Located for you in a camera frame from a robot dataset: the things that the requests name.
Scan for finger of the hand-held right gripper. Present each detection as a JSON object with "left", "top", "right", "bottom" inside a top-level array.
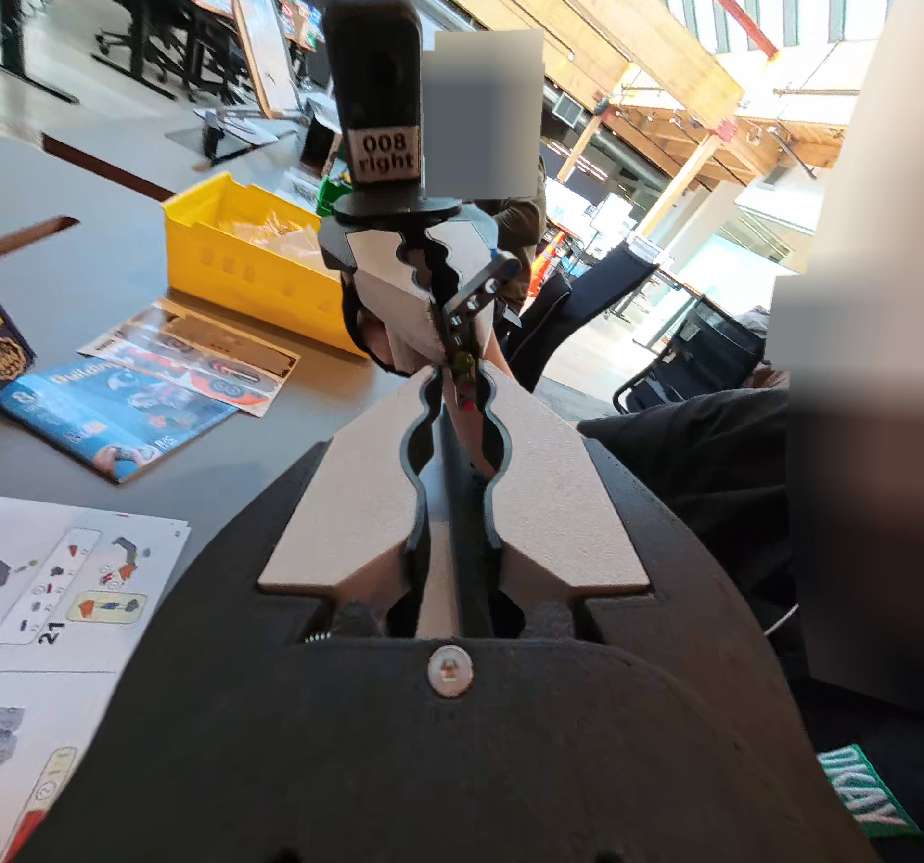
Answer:
[
  {"left": 346, "top": 230, "right": 438, "bottom": 379},
  {"left": 435, "top": 220, "right": 501, "bottom": 367}
]

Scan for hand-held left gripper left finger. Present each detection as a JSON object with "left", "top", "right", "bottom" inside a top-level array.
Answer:
[{"left": 257, "top": 363, "right": 444, "bottom": 639}]

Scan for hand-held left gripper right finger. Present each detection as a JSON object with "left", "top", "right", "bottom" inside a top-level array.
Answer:
[{"left": 468, "top": 361, "right": 651, "bottom": 639}]

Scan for grey angled building beam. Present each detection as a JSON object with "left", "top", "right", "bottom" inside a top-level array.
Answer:
[{"left": 433, "top": 251, "right": 522, "bottom": 412}]

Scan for standing desk with black leg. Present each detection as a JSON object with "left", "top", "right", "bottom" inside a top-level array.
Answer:
[
  {"left": 94, "top": 0, "right": 235, "bottom": 102},
  {"left": 0, "top": 0, "right": 113, "bottom": 106}
]

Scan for grey desk with brown edge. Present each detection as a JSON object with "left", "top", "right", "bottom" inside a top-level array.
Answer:
[{"left": 43, "top": 47, "right": 340, "bottom": 203}]

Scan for person's right hand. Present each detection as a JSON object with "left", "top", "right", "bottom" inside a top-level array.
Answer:
[{"left": 359, "top": 316, "right": 407, "bottom": 374}]

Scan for orange traffic cone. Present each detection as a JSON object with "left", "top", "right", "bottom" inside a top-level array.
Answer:
[{"left": 530, "top": 228, "right": 560, "bottom": 297}]

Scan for small dark open box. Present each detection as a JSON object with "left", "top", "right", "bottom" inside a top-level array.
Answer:
[{"left": 299, "top": 112, "right": 342, "bottom": 172}]

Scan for green plastic bin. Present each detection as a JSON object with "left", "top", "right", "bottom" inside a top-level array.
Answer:
[{"left": 316, "top": 173, "right": 355, "bottom": 218}]

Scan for leaning cardboard panel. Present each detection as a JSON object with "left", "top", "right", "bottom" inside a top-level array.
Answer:
[{"left": 224, "top": 0, "right": 303, "bottom": 120}]

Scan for clear plastic parts bags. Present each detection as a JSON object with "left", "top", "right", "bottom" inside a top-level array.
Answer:
[{"left": 217, "top": 209, "right": 326, "bottom": 254}]

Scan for black mesh office chair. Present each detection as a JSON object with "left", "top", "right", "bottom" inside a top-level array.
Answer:
[
  {"left": 505, "top": 242, "right": 661, "bottom": 391},
  {"left": 614, "top": 296, "right": 766, "bottom": 416}
]

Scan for clear bag of small parts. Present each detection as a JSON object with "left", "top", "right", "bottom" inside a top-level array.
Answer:
[{"left": 274, "top": 171, "right": 322, "bottom": 208}]

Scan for yellow plastic bin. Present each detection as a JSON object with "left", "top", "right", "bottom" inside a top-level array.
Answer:
[{"left": 160, "top": 171, "right": 369, "bottom": 359}]

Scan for sticker sheet with dark cutouts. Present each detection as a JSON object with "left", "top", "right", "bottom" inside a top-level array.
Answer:
[{"left": 155, "top": 300, "right": 300, "bottom": 384}]

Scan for sticker sheet with orange prints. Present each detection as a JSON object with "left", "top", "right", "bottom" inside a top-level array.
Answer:
[{"left": 78, "top": 314, "right": 286, "bottom": 418}]

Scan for blue instruction booklet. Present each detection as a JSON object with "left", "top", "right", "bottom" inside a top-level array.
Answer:
[{"left": 0, "top": 361, "right": 239, "bottom": 483}]

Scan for white open instruction manual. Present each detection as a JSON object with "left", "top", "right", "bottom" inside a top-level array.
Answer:
[{"left": 0, "top": 496, "right": 192, "bottom": 860}]

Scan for blue robot kit box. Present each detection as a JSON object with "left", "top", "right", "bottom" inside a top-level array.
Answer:
[{"left": 0, "top": 303, "right": 37, "bottom": 391}]

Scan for green clothing label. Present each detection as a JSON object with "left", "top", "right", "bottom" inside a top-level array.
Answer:
[{"left": 816, "top": 744, "right": 921, "bottom": 838}]

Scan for black desk cable flap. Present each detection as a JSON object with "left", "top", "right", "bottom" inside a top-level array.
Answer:
[{"left": 165, "top": 108, "right": 279, "bottom": 165}]

